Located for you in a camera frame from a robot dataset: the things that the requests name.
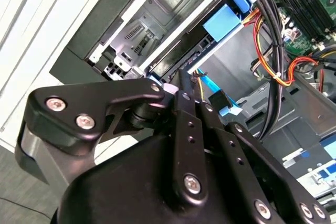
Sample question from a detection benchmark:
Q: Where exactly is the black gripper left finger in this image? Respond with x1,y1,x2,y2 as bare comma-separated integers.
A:
25,68,210,206

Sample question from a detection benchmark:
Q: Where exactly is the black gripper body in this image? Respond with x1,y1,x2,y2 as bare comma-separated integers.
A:
56,134,261,224

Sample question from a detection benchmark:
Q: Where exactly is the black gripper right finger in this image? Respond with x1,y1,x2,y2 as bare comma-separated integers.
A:
196,100,332,224

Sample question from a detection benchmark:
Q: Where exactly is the blue data wire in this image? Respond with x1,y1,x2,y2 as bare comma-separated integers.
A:
195,68,243,117

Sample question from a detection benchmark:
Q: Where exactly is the hard disk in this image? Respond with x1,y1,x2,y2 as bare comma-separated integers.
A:
146,0,254,83

